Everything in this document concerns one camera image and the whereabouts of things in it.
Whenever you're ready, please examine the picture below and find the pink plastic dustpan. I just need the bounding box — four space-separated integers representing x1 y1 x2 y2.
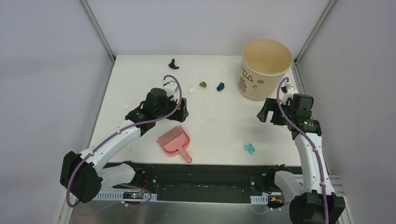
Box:
156 126 192 163

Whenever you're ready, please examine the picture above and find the light blue paper scrap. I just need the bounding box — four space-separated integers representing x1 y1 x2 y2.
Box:
244 143 255 155

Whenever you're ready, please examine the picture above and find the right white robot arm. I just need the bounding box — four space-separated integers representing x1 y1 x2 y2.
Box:
256 93 346 224

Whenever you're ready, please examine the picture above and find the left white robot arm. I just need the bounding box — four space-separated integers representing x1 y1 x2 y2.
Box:
60 88 189 203

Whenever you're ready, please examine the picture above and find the green paper scrap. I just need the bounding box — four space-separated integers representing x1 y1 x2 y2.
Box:
199 82 207 88

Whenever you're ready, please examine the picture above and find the beige cartoon paper bucket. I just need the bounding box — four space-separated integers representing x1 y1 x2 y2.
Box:
238 38 293 101

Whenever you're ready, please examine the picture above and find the dark blue paper scrap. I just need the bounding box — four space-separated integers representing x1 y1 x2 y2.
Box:
216 82 225 91

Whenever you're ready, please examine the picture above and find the black paper scrap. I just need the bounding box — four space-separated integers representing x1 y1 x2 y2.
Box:
168 58 179 70

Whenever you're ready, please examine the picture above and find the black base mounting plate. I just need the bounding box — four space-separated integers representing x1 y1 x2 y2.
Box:
102 163 302 205

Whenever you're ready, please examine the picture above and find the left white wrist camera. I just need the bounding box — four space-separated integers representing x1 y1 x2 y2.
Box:
162 80 179 102

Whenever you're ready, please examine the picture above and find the right white cable duct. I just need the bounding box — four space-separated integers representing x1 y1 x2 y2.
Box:
250 195 268 205

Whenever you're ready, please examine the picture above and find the white cable duct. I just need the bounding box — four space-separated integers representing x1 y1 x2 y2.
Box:
250 195 268 205
93 190 157 202

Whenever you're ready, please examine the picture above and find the left white cable duct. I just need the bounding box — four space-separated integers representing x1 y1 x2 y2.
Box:
93 190 157 202

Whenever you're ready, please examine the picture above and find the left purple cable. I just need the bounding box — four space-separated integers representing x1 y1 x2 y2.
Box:
65 75 183 208

